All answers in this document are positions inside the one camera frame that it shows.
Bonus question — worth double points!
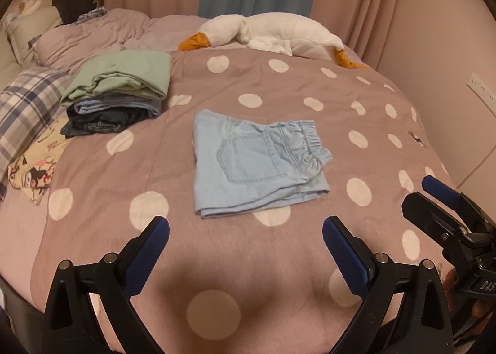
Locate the lilac duvet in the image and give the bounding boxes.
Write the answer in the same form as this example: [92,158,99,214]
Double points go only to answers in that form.
[33,8,212,69]

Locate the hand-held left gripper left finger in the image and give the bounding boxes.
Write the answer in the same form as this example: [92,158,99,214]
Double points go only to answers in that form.
[41,215,171,354]

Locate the cartoon printed cloth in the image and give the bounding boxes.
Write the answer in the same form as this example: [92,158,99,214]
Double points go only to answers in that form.
[8,119,71,206]

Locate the folded green pants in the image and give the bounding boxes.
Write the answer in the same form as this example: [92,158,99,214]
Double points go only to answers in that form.
[61,51,173,108]

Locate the light blue denim pants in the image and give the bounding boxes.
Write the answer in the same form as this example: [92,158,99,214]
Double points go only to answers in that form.
[193,109,333,220]

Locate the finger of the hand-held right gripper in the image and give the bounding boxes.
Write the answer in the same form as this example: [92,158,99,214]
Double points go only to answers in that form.
[401,191,470,259]
[422,175,496,232]

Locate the polka dot blanket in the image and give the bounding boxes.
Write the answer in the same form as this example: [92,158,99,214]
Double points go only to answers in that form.
[33,46,466,354]

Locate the beige pillow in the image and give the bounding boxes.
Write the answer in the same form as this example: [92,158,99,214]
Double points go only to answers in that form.
[5,5,63,66]

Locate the folded dark jeans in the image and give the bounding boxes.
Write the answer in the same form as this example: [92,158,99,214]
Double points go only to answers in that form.
[61,108,154,139]

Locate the plaid pillow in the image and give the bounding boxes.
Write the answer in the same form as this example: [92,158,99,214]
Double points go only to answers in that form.
[0,67,75,185]

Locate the folded blue jeans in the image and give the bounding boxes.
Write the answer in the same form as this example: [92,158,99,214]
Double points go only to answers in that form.
[73,92,162,119]

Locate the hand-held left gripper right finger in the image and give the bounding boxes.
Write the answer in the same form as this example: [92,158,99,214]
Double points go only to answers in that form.
[321,215,452,354]

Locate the small checked cloth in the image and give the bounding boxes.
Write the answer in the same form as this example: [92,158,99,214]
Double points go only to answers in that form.
[75,6,109,25]

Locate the white goose plush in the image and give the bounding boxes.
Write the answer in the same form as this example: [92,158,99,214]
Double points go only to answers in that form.
[178,13,370,69]

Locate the dark bed frame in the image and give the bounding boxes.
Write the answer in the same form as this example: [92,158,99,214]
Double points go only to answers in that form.
[0,278,44,341]

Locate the black cloth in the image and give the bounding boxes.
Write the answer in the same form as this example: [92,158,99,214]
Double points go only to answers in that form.
[52,0,98,25]

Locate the white wall socket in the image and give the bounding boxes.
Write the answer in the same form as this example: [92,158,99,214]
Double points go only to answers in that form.
[467,73,496,101]

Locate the pink bed sheet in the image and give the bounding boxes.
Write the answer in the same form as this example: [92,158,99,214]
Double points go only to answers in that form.
[0,167,52,302]

